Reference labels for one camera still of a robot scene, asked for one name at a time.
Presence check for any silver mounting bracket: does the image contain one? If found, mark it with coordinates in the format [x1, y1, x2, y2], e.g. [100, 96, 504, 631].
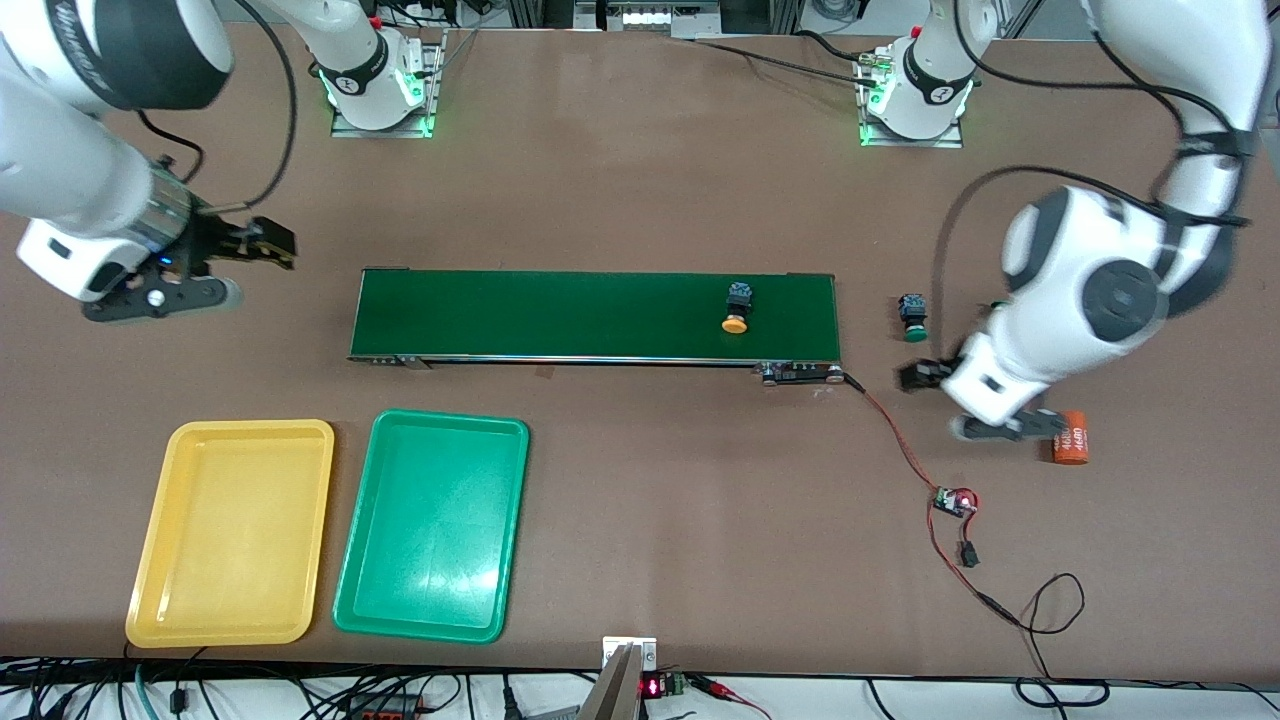
[580, 636, 658, 720]

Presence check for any yellow plastic tray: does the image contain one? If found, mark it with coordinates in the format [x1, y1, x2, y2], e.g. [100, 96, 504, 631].
[125, 419, 336, 649]

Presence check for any aluminium frame structure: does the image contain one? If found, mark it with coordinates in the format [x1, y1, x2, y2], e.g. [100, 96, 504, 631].
[505, 0, 801, 39]

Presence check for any thin black looped cable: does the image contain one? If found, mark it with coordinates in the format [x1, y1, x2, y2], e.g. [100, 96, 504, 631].
[985, 573, 1111, 706]

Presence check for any black power strip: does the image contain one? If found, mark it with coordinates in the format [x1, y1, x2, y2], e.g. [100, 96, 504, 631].
[345, 693, 426, 720]

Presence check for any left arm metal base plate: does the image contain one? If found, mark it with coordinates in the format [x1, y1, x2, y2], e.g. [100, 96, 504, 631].
[858, 45, 966, 149]

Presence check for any red clip lead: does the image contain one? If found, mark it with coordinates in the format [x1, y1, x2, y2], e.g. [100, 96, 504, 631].
[690, 676, 776, 720]

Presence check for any red black conveyor cable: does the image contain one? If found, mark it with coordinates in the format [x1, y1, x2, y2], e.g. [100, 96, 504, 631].
[840, 370, 1021, 626]

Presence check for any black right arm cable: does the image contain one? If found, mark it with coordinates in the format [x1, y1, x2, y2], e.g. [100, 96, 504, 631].
[135, 0, 299, 211]

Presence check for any green conveyor belt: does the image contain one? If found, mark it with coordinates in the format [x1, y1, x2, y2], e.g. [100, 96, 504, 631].
[347, 267, 847, 387]

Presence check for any orange cylinder white print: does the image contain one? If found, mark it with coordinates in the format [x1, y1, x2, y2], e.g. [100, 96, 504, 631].
[1052, 410, 1091, 467]

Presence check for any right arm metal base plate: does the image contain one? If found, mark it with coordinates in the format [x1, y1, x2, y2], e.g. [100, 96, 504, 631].
[330, 30, 446, 139]

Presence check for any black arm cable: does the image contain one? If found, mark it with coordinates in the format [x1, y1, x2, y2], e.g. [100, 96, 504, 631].
[135, 0, 299, 211]
[930, 0, 1251, 331]

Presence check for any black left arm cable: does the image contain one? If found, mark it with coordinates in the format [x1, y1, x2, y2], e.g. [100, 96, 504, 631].
[930, 0, 1251, 331]

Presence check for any green plastic tray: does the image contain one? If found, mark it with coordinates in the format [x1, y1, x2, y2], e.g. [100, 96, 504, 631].
[332, 409, 531, 644]

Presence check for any black cable across table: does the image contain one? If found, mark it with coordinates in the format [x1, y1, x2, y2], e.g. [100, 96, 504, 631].
[690, 38, 886, 91]

